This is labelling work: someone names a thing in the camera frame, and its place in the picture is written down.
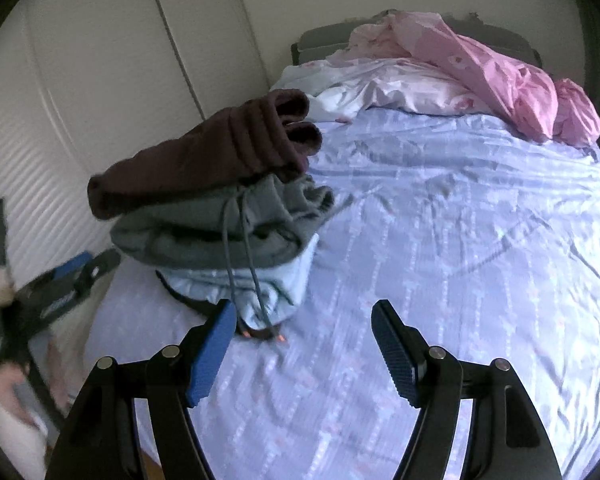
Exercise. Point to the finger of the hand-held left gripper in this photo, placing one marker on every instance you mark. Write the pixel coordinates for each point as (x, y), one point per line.
(100, 265)
(70, 266)

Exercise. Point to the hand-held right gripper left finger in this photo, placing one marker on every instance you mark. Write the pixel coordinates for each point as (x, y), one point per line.
(210, 355)

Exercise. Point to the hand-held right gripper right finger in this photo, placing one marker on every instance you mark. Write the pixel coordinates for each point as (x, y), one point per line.
(395, 355)

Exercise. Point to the maroon pants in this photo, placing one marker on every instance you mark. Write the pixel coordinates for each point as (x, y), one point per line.
(195, 165)

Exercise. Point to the light blue folded pants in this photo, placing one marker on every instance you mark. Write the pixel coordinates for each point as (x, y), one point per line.
(280, 285)

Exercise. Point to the person's left hand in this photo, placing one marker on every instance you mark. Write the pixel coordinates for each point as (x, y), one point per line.
(5, 382)

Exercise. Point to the light blue bed sheet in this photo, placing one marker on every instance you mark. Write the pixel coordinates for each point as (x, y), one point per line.
(430, 260)

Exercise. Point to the person's white clothing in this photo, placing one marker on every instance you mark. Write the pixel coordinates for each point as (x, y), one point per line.
(10, 440)

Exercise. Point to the white wardrobe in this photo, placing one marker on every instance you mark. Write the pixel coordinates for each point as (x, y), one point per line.
(105, 60)

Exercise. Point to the white floral duvet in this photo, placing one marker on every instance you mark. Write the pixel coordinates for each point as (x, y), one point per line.
(410, 90)

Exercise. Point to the pink blanket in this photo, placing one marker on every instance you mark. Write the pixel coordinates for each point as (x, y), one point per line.
(495, 75)

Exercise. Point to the dark headboard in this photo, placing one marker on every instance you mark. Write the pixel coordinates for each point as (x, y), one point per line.
(320, 37)

